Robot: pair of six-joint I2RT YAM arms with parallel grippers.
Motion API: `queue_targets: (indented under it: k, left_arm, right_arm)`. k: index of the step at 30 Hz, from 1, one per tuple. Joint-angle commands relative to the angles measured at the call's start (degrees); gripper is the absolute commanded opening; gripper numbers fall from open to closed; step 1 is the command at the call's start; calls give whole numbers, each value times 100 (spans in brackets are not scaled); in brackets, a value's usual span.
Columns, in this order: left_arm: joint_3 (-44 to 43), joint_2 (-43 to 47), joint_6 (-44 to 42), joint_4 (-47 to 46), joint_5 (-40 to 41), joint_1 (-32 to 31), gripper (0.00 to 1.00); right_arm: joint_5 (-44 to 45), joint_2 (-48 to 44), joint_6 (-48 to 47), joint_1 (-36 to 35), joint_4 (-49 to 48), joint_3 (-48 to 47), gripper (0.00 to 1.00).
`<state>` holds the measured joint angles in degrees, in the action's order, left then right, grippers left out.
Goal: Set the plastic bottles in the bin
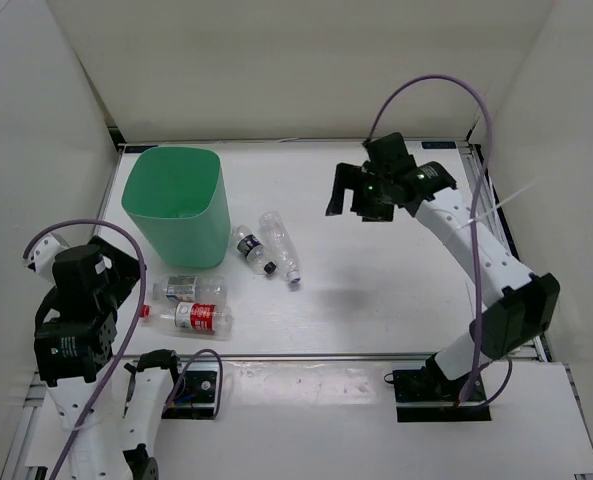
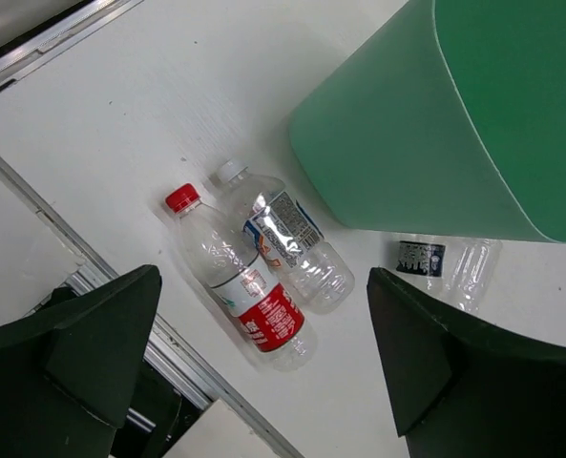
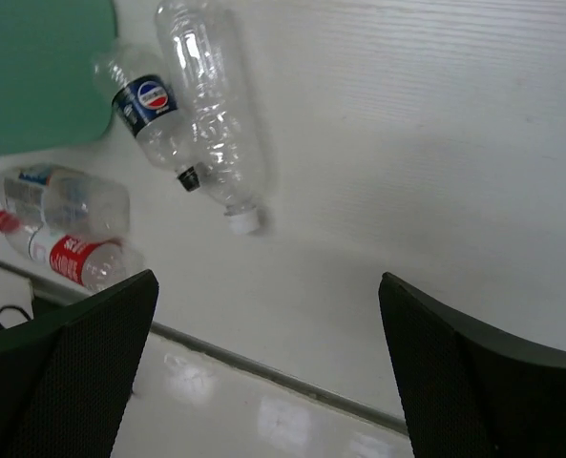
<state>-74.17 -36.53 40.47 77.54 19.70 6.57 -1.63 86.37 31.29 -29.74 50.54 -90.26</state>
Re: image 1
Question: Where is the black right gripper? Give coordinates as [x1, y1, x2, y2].
[325, 164, 394, 223]

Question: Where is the clear bottle white cap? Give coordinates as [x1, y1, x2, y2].
[258, 211, 301, 285]

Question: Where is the clear bottle black label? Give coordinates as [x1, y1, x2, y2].
[232, 225, 277, 276]

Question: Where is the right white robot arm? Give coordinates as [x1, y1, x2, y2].
[326, 162, 560, 404]

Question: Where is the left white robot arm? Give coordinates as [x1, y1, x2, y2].
[24, 233, 186, 479]

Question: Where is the green plastic bin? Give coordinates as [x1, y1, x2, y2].
[121, 146, 231, 269]

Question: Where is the clear bottle white blue label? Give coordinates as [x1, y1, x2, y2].
[152, 274, 227, 304]

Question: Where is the clear bottle red label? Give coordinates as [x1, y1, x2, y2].
[140, 302, 233, 340]

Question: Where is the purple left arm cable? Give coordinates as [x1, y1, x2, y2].
[23, 218, 223, 480]

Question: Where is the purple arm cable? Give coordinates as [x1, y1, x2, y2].
[363, 74, 515, 411]
[23, 218, 223, 480]

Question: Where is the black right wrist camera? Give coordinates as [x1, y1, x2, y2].
[363, 132, 416, 177]

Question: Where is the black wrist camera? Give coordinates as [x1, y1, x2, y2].
[363, 132, 416, 177]
[52, 244, 109, 318]

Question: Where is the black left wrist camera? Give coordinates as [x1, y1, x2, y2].
[52, 244, 109, 318]

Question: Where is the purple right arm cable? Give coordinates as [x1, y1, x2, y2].
[363, 74, 515, 411]

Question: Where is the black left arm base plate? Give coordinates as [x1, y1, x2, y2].
[162, 370, 219, 420]

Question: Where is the white cable tie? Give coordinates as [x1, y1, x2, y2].
[460, 180, 538, 229]

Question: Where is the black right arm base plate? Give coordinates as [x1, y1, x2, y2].
[383, 368, 491, 423]

